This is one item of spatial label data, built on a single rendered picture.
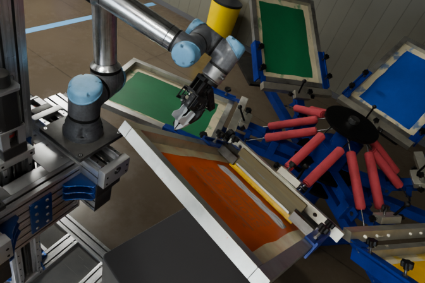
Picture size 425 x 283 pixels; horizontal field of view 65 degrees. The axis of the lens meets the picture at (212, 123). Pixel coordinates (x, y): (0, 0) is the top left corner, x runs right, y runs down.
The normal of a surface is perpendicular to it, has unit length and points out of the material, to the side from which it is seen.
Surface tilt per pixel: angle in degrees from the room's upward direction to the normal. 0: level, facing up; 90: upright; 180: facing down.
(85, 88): 8
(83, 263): 0
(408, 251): 58
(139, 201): 0
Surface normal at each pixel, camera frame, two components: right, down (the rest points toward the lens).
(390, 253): 0.33, 0.16
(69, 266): 0.27, -0.75
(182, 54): -0.31, 0.52
